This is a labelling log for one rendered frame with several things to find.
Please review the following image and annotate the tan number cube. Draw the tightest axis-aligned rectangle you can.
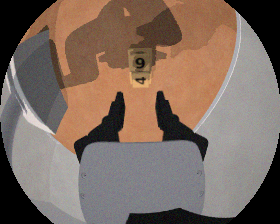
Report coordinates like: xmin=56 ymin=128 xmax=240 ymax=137
xmin=132 ymin=71 xmax=150 ymax=88
xmin=130 ymin=51 xmax=150 ymax=71

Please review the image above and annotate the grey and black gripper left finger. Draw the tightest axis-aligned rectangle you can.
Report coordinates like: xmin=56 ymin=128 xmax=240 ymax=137
xmin=74 ymin=92 xmax=125 ymax=164

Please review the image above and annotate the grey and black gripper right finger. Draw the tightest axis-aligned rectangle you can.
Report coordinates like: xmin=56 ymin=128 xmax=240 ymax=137
xmin=155 ymin=91 xmax=208 ymax=161

